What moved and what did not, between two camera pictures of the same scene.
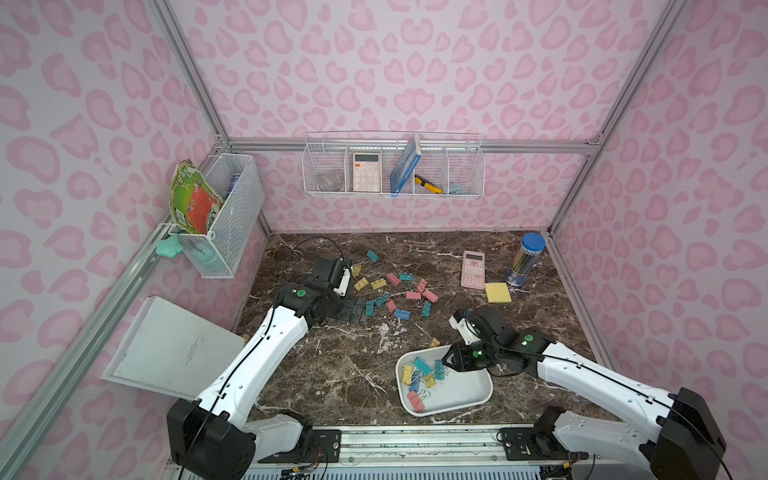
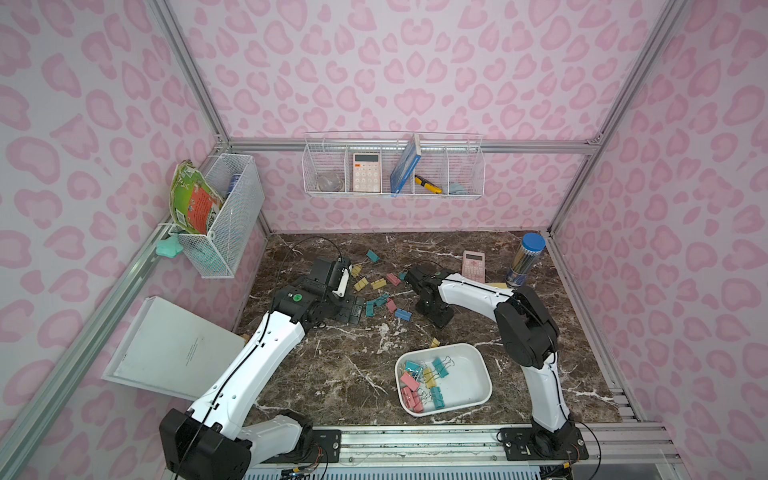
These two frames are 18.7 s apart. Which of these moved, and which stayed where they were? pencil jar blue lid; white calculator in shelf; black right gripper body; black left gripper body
Moved: black right gripper body
Stayed: black left gripper body; pencil jar blue lid; white calculator in shelf
